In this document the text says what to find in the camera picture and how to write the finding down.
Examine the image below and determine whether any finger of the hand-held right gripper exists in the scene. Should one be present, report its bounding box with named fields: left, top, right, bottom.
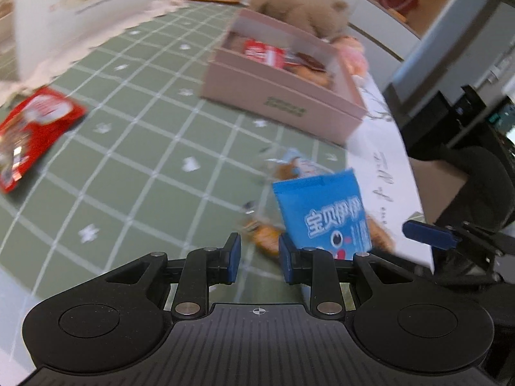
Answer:
left=432, top=247, right=503, bottom=287
left=402, top=219, right=515, bottom=258

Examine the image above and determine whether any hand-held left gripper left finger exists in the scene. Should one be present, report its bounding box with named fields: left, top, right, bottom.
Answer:
left=80, top=232, right=242, bottom=321

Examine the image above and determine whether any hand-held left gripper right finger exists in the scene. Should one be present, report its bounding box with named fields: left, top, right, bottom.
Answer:
left=279, top=233, right=439, bottom=321

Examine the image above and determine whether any long waffle snack packet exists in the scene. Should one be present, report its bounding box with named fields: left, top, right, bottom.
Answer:
left=241, top=149, right=323, bottom=256

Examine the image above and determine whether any bread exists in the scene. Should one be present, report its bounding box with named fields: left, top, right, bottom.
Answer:
left=364, top=213, right=397, bottom=252

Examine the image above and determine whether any blue snack packet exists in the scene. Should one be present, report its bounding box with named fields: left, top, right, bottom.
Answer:
left=271, top=168, right=373, bottom=264

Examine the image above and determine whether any pink cardboard box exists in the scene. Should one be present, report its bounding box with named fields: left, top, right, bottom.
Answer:
left=200, top=8, right=369, bottom=145

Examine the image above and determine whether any sandwich biscuit packet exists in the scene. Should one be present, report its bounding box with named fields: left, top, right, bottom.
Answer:
left=287, top=62, right=335, bottom=88

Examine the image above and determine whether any small red white-label packet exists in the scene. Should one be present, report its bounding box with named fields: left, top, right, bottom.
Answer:
left=243, top=38, right=296, bottom=69

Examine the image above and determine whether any large red snack packet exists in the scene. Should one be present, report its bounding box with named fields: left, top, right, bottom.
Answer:
left=0, top=86, right=87, bottom=194

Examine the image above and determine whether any black chair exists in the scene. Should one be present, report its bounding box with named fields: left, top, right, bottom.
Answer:
left=432, top=145, right=512, bottom=230

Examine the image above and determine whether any black cabinet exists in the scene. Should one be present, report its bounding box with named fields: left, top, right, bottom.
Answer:
left=382, top=82, right=489, bottom=157

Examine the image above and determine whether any green grid tablecloth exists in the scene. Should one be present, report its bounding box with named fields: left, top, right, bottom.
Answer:
left=0, top=0, right=437, bottom=314

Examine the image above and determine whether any pink plush doll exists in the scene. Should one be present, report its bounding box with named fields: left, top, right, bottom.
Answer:
left=332, top=34, right=370, bottom=77

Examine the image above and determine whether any brown plush toy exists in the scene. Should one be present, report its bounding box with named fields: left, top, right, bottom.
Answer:
left=249, top=0, right=351, bottom=41

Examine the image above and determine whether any white printed food cover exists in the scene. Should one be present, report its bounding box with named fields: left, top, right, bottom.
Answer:
left=0, top=0, right=190, bottom=89

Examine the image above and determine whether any wooden wall shelf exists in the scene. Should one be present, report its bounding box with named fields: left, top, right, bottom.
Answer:
left=346, top=0, right=479, bottom=37

